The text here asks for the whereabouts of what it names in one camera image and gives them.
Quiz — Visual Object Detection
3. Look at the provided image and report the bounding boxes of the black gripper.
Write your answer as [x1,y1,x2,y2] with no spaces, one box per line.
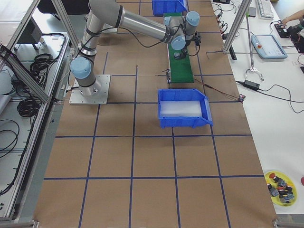
[180,47,188,59]

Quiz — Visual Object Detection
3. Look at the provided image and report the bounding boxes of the yellow push button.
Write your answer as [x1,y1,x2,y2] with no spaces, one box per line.
[174,52,182,60]

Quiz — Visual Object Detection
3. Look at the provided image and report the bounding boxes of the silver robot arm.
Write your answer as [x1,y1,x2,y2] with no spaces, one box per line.
[70,0,201,96]

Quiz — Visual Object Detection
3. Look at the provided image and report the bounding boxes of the yellow plate with buttons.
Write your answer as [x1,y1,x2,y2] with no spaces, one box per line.
[264,171,297,207]

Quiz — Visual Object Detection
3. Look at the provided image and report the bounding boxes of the person hand at desk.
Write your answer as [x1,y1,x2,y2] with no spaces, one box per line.
[282,17,290,25]

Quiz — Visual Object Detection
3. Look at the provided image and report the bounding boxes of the green conveyor belt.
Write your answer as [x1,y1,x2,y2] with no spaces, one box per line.
[164,11,200,84]

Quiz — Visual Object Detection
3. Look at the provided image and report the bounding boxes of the blue bin left side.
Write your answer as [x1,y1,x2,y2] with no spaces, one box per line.
[152,0,187,16]

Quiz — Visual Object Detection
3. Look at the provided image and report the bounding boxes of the blue bin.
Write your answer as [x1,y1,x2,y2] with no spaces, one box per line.
[152,0,187,16]
[158,88,213,128]

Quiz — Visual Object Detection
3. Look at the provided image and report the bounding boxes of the white foam pad right bin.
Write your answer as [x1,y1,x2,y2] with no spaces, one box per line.
[159,101,202,117]

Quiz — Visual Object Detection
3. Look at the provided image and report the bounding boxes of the blue bin right side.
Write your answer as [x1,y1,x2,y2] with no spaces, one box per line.
[158,88,213,128]

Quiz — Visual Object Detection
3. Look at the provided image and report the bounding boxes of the black power adapter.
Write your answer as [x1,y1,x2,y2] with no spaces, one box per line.
[243,80,260,91]

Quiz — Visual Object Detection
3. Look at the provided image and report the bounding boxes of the metal reach grabber tool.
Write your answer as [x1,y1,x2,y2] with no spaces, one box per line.
[244,7,265,82]

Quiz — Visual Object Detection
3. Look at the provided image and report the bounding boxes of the teach pendant tablet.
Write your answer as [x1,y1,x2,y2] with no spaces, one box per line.
[251,35,288,59]

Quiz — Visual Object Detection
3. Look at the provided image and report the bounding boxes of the white keyboard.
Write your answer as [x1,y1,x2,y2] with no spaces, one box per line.
[256,0,274,20]

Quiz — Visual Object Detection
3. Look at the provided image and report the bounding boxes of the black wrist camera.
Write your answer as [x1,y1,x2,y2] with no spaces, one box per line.
[193,31,201,47]

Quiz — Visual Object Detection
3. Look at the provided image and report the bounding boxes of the red black conveyor wires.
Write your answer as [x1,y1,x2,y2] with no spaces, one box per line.
[194,79,246,103]

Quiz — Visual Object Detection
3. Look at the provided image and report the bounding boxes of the aluminium frame post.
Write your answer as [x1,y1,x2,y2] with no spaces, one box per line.
[223,0,252,54]

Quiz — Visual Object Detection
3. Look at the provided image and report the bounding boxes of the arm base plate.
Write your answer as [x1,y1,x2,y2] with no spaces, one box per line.
[69,75,111,105]

